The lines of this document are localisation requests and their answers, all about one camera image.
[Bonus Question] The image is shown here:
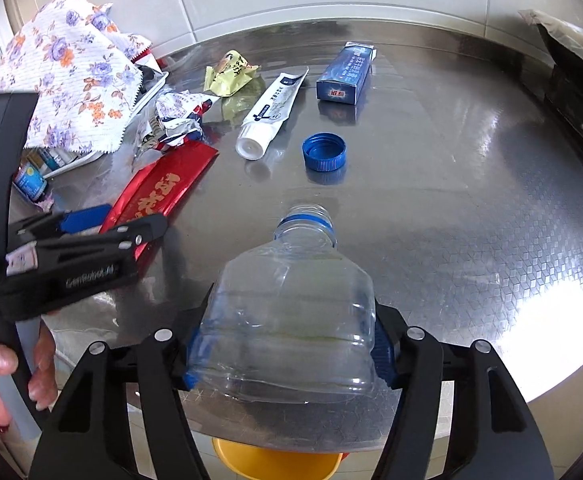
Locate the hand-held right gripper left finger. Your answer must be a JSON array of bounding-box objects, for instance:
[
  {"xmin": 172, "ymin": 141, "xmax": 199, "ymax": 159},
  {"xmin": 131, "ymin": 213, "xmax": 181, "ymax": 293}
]
[{"xmin": 29, "ymin": 285, "xmax": 215, "ymax": 480}]

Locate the small teal box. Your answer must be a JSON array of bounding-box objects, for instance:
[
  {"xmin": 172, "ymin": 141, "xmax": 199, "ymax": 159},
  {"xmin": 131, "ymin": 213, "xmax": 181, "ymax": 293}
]
[{"xmin": 36, "ymin": 147, "xmax": 72, "ymax": 171}]

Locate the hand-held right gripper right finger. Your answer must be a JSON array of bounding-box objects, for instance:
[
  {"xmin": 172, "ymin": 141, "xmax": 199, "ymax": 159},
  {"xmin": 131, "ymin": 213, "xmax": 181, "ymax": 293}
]
[{"xmin": 371, "ymin": 304, "xmax": 556, "ymax": 480}]

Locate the black gas stove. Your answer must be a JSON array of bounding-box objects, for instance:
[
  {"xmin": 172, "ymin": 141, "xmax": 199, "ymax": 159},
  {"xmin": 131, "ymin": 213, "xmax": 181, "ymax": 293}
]
[{"xmin": 541, "ymin": 35, "xmax": 583, "ymax": 161}]

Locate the white red wrapper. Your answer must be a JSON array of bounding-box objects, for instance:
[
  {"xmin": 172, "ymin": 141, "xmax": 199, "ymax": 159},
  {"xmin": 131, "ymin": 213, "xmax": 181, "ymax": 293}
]
[{"xmin": 139, "ymin": 89, "xmax": 221, "ymax": 153}]

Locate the white plastic bag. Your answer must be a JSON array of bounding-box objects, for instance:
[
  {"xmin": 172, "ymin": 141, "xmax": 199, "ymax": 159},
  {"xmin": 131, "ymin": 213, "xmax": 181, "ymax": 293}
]
[{"xmin": 519, "ymin": 9, "xmax": 583, "ymax": 86}]

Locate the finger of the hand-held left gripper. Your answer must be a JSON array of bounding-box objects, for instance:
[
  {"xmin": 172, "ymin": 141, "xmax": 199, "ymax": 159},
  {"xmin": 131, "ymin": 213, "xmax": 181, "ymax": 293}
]
[
  {"xmin": 36, "ymin": 212, "xmax": 168, "ymax": 261},
  {"xmin": 19, "ymin": 204, "xmax": 112, "ymax": 246}
]

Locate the blue bottle cap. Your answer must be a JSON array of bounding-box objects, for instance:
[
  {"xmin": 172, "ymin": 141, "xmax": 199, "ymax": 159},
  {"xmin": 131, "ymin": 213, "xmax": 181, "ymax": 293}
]
[{"xmin": 301, "ymin": 132, "xmax": 347, "ymax": 172}]

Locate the blue label medicine bottle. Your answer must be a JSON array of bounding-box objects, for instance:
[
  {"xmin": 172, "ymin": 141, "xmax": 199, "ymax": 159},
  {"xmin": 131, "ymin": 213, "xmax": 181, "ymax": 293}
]
[{"xmin": 12, "ymin": 162, "xmax": 50, "ymax": 203}]

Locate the clear plastic bottle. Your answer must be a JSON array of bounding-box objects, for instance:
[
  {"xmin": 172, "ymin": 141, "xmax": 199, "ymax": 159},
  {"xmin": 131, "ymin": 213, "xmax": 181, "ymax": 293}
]
[{"xmin": 186, "ymin": 203, "xmax": 378, "ymax": 406}]

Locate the yellow plastic bin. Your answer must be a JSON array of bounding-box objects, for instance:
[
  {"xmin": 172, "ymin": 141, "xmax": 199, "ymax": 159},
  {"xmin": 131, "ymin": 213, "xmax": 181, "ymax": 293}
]
[{"xmin": 212, "ymin": 437, "xmax": 345, "ymax": 480}]

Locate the white toothpaste tube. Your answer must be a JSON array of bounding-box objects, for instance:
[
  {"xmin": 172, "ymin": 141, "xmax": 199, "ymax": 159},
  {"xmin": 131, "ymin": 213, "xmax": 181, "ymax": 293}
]
[{"xmin": 235, "ymin": 66, "xmax": 310, "ymax": 161}]

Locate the red foil packet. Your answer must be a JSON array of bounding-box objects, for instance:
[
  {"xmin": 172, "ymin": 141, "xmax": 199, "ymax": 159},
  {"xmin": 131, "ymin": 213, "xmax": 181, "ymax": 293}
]
[{"xmin": 98, "ymin": 139, "xmax": 220, "ymax": 261}]

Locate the yellow green snack wrapper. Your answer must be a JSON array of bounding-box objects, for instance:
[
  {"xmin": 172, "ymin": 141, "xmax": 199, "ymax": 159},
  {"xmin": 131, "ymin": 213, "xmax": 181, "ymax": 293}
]
[{"xmin": 204, "ymin": 50, "xmax": 261, "ymax": 97}]

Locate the floral print cloth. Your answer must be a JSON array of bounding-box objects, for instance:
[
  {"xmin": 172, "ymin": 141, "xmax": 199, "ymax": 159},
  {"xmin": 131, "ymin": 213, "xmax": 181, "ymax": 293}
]
[{"xmin": 0, "ymin": 0, "xmax": 153, "ymax": 155}]

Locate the blue toothpaste box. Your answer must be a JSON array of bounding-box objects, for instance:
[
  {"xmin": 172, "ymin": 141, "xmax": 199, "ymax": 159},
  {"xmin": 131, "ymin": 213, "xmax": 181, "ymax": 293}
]
[{"xmin": 315, "ymin": 41, "xmax": 377, "ymax": 106}]

